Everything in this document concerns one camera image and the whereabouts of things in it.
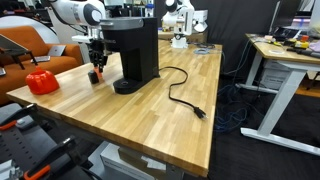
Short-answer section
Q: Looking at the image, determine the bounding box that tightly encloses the black orange clamp near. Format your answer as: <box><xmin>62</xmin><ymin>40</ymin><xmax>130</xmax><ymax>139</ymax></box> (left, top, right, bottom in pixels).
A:
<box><xmin>23</xmin><ymin>136</ymin><xmax>84</xmax><ymax>180</ymax></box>

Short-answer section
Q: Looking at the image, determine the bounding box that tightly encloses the orange teapot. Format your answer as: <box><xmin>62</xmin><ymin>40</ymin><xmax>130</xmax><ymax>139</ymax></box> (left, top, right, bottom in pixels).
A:
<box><xmin>25</xmin><ymin>66</ymin><xmax>59</xmax><ymax>95</ymax></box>

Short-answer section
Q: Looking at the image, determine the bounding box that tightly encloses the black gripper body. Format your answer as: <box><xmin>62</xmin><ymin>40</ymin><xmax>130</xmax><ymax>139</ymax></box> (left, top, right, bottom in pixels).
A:
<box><xmin>88</xmin><ymin>40</ymin><xmax>108</xmax><ymax>64</ymax></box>

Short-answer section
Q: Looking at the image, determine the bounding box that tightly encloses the black cup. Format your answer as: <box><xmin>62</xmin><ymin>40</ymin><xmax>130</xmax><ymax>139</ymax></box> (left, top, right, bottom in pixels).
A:
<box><xmin>88</xmin><ymin>70</ymin><xmax>99</xmax><ymax>84</ymax></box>

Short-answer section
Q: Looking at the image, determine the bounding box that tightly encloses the silver laptop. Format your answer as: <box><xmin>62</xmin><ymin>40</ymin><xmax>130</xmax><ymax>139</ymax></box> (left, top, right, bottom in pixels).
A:
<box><xmin>32</xmin><ymin>45</ymin><xmax>66</xmax><ymax>63</ymax></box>

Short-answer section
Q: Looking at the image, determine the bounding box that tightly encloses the black power cord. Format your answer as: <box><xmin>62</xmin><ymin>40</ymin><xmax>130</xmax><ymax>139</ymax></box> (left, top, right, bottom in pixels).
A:
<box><xmin>157</xmin><ymin>66</ymin><xmax>208</xmax><ymax>120</ymax></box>

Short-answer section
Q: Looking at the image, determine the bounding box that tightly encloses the peach cup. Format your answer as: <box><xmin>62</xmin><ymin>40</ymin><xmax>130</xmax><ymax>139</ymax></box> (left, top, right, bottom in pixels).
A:
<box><xmin>94</xmin><ymin>67</ymin><xmax>102</xmax><ymax>79</ymax></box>

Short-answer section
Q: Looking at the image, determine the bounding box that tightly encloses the black orange clamp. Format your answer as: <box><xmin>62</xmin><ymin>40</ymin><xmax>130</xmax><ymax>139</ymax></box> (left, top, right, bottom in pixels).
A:
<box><xmin>0</xmin><ymin>104</ymin><xmax>38</xmax><ymax>131</ymax></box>
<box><xmin>23</xmin><ymin>136</ymin><xmax>84</xmax><ymax>180</ymax></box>

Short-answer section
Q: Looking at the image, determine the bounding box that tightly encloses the black orange clamp far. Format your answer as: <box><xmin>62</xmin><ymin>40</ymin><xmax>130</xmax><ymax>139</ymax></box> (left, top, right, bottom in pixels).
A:
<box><xmin>0</xmin><ymin>104</ymin><xmax>38</xmax><ymax>131</ymax></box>

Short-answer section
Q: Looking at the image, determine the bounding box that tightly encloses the black coffee machine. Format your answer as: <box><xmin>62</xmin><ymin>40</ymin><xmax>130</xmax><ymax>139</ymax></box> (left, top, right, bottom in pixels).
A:
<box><xmin>100</xmin><ymin>17</ymin><xmax>159</xmax><ymax>94</ymax></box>

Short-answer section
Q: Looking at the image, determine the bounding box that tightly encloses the orange sofa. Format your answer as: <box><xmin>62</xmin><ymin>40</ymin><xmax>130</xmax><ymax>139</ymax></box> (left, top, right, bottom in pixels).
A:
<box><xmin>0</xmin><ymin>26</ymin><xmax>84</xmax><ymax>107</ymax></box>

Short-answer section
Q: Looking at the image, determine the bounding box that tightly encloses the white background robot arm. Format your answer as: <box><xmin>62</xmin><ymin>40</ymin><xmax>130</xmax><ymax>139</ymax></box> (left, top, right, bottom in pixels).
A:
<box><xmin>162</xmin><ymin>0</ymin><xmax>208</xmax><ymax>48</ymax></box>

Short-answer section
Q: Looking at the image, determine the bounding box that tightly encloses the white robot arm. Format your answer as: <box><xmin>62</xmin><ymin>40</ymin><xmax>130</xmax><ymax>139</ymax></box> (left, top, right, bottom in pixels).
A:
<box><xmin>49</xmin><ymin>0</ymin><xmax>108</xmax><ymax>74</ymax></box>

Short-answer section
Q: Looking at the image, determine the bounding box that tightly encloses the white-legged side desk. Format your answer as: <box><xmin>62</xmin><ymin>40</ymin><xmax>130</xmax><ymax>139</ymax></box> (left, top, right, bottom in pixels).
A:
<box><xmin>237</xmin><ymin>34</ymin><xmax>320</xmax><ymax>156</ymax></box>

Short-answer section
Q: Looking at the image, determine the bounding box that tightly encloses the coiled grey cable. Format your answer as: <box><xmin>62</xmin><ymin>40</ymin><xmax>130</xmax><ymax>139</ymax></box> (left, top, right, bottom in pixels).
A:
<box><xmin>193</xmin><ymin>47</ymin><xmax>212</xmax><ymax>56</ymax></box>

